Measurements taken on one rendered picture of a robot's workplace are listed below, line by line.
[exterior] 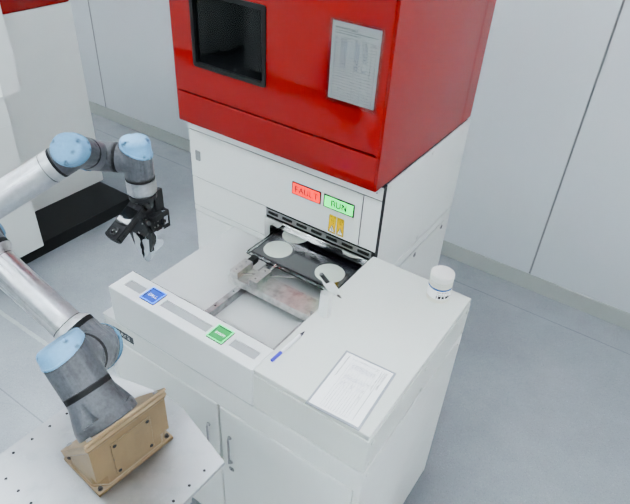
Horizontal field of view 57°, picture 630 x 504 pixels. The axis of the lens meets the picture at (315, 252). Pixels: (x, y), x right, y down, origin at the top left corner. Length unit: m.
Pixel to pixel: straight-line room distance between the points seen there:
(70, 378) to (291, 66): 1.03
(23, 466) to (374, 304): 1.00
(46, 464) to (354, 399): 0.76
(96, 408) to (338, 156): 0.96
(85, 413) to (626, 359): 2.67
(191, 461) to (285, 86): 1.07
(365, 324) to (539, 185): 1.82
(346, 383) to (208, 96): 1.06
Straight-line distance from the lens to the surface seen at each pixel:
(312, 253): 2.02
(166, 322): 1.70
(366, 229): 1.90
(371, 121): 1.67
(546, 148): 3.20
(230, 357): 1.57
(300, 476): 1.73
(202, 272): 2.07
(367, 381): 1.52
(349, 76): 1.67
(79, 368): 1.44
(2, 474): 1.65
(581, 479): 2.78
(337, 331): 1.64
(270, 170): 2.03
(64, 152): 1.40
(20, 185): 1.47
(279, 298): 1.86
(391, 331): 1.67
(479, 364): 3.03
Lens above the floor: 2.10
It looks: 36 degrees down
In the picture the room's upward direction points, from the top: 4 degrees clockwise
